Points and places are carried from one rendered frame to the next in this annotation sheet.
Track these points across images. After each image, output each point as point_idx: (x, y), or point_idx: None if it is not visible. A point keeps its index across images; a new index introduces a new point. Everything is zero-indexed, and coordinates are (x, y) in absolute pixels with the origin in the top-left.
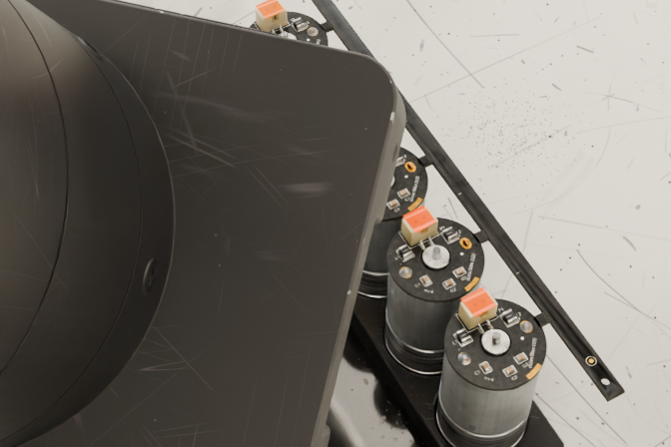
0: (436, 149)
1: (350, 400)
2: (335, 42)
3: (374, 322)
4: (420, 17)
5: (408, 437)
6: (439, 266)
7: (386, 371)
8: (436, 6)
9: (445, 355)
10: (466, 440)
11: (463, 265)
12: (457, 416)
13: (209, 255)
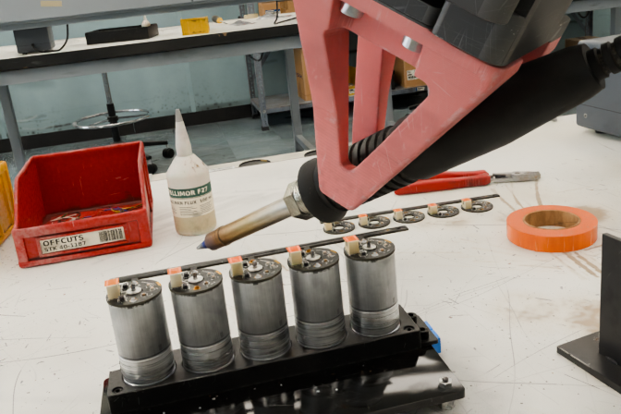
0: (246, 255)
1: (343, 380)
2: (75, 382)
3: (305, 350)
4: (89, 349)
5: (373, 362)
6: (320, 256)
7: (334, 356)
8: (87, 343)
9: (367, 266)
10: (394, 315)
11: (322, 252)
12: (387, 299)
13: None
